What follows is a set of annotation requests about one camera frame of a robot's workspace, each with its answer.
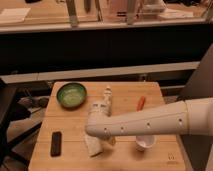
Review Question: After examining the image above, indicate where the orange carrot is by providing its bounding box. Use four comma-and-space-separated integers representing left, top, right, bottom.
137, 96, 146, 111

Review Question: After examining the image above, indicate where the green ceramic bowl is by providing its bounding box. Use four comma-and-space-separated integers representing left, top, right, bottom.
56, 82, 87, 109

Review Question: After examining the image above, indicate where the metal post right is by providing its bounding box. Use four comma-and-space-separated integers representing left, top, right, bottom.
126, 0, 136, 25

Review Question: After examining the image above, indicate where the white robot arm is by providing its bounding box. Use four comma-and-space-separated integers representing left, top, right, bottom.
85, 98, 213, 139

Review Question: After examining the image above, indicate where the metal post left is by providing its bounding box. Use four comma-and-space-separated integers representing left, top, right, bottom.
66, 0, 78, 27

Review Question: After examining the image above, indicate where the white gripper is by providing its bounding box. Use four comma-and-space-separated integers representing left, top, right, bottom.
89, 101, 110, 116

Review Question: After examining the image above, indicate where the white cup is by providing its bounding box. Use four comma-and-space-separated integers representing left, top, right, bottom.
135, 135, 156, 151

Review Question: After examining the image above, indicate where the white tube bottle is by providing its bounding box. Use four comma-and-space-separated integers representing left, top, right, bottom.
103, 86, 112, 105

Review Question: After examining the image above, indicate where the black remote control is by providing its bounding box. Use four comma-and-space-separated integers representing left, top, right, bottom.
50, 131, 62, 157

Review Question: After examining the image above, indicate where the metal post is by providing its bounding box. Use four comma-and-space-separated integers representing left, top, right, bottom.
126, 0, 136, 25
66, 0, 78, 27

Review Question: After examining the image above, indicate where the white paper sheet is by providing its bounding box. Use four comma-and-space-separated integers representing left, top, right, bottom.
0, 8, 30, 24

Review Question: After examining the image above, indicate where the white sponge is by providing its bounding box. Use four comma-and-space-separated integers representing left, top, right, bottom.
85, 135, 103, 157

